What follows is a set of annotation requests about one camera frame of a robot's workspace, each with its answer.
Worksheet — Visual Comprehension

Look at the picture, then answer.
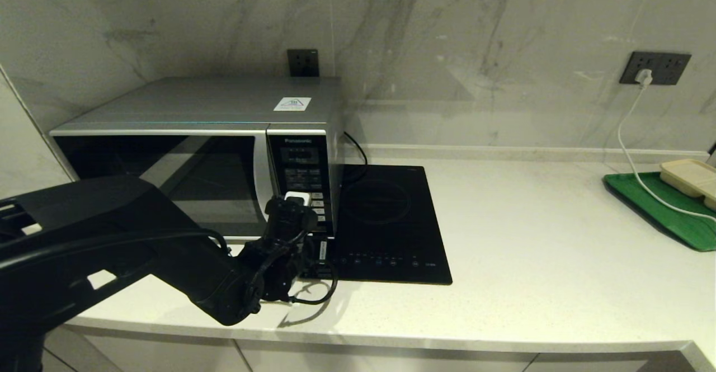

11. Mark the small black wall outlet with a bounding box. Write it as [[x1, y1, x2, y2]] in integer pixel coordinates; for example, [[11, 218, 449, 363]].
[[288, 49, 320, 77]]

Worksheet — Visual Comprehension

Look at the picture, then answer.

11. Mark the thin black cable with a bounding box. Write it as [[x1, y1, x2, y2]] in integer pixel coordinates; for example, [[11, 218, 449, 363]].
[[342, 131, 368, 166]]

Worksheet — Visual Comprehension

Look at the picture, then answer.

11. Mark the white power cable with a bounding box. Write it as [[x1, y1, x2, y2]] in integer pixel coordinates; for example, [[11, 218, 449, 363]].
[[618, 84, 716, 223]]

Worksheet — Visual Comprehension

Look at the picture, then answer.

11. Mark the black induction cooktop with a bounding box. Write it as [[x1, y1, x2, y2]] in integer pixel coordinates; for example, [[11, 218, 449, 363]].
[[298, 164, 453, 286]]

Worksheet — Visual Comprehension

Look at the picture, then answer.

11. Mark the beige base cabinet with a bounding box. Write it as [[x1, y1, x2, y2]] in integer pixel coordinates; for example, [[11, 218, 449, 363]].
[[42, 322, 700, 372]]

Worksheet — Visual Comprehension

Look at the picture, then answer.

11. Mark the green plastic tray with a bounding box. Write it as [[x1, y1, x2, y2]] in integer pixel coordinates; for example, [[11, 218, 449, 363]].
[[602, 172, 716, 252]]

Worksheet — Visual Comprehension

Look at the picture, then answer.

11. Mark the beige lunch container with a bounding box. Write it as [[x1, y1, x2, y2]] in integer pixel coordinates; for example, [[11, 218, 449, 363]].
[[659, 159, 716, 211]]

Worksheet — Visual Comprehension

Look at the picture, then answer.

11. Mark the wide black wall outlet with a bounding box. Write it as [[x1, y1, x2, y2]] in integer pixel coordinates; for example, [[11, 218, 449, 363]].
[[619, 51, 692, 86]]

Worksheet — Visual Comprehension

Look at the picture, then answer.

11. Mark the silver microwave oven body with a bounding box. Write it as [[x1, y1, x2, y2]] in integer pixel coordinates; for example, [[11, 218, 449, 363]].
[[49, 77, 345, 239]]

